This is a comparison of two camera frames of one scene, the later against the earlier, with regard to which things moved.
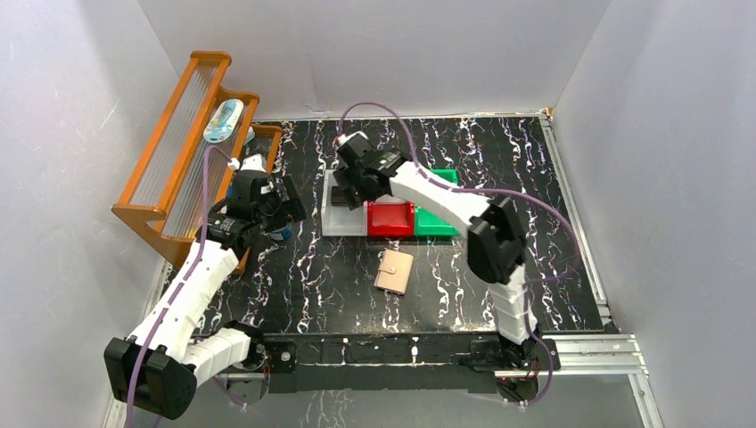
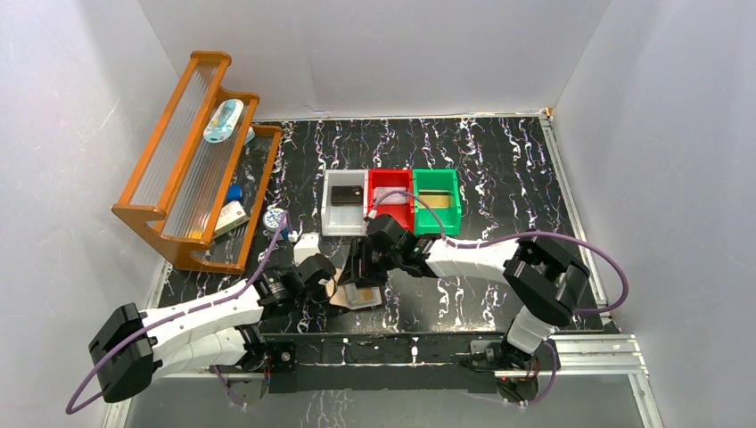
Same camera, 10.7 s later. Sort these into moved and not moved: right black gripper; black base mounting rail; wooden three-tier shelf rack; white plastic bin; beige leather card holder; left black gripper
Moved: right black gripper; left black gripper; beige leather card holder
Not moved: white plastic bin; black base mounting rail; wooden three-tier shelf rack
